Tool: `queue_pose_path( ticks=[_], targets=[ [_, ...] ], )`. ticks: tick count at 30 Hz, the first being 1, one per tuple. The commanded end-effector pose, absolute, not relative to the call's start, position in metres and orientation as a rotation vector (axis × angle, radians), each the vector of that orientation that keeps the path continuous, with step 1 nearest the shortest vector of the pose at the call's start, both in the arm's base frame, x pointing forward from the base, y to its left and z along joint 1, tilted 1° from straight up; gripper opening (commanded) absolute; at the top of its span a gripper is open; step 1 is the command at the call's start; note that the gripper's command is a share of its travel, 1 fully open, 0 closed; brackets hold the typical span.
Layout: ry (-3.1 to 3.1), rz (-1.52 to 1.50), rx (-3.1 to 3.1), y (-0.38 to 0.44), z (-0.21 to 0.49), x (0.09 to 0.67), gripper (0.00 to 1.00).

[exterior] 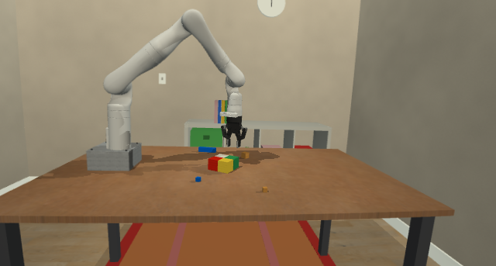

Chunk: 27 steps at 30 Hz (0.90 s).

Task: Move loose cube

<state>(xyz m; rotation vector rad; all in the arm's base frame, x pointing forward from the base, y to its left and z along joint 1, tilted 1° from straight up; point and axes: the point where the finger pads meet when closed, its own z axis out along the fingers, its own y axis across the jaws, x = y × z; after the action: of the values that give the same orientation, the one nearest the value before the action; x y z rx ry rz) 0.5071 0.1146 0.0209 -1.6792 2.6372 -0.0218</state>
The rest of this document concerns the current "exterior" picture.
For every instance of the green cube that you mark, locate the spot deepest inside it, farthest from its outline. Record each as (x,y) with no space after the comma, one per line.
(235,161)

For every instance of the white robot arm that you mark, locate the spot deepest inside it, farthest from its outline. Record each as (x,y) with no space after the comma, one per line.
(118,132)

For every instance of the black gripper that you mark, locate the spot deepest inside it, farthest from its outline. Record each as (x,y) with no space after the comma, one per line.
(234,125)

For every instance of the red cube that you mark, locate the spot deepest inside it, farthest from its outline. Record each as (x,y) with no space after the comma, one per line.
(213,163)

